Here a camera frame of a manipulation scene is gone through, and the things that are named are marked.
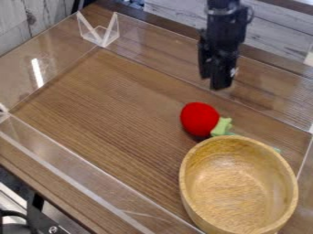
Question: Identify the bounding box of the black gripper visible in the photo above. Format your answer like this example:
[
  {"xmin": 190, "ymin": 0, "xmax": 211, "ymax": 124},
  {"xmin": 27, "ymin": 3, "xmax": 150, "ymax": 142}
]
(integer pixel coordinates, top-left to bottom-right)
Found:
[{"xmin": 199, "ymin": 4, "xmax": 255, "ymax": 90}]

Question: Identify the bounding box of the red plush tomato toy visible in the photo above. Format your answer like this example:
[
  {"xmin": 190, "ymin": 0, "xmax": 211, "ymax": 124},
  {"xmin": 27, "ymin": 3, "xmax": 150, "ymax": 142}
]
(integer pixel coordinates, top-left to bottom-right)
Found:
[{"xmin": 180, "ymin": 102, "xmax": 233, "ymax": 138}]

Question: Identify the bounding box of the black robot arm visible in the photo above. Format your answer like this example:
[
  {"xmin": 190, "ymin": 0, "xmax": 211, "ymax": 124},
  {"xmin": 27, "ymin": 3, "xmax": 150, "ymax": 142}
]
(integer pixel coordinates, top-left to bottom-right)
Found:
[{"xmin": 199, "ymin": 0, "xmax": 255, "ymax": 90}]

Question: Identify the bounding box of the green cloth piece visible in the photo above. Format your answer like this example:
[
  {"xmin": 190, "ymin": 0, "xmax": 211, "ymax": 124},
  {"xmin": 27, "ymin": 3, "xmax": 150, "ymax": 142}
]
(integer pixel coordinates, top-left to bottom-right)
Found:
[{"xmin": 225, "ymin": 132, "xmax": 281, "ymax": 153}]

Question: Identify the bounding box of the wooden oval bowl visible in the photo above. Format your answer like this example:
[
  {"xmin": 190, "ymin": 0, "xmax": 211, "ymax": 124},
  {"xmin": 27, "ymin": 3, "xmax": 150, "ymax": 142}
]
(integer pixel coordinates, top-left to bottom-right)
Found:
[{"xmin": 178, "ymin": 135, "xmax": 299, "ymax": 234}]

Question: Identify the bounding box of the clear acrylic corner bracket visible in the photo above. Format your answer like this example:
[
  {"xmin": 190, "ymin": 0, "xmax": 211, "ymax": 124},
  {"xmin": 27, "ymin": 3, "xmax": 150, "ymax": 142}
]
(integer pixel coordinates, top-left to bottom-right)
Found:
[{"xmin": 77, "ymin": 12, "xmax": 121, "ymax": 48}]

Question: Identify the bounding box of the clear acrylic tray wall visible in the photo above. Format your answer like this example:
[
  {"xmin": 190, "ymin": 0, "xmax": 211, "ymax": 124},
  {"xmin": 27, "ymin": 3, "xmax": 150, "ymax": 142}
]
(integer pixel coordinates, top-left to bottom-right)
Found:
[{"xmin": 0, "ymin": 6, "xmax": 313, "ymax": 234}]

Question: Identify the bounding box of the black metal table mount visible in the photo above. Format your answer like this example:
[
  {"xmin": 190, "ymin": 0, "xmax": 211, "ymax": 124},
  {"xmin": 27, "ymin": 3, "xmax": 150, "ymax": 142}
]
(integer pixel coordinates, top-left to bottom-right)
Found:
[{"xmin": 27, "ymin": 193, "xmax": 70, "ymax": 234}]

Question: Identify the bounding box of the black cable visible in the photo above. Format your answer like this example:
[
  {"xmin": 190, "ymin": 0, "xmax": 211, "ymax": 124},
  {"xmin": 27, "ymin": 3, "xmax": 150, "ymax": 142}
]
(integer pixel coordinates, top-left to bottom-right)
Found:
[{"xmin": 0, "ymin": 209, "xmax": 30, "ymax": 228}]

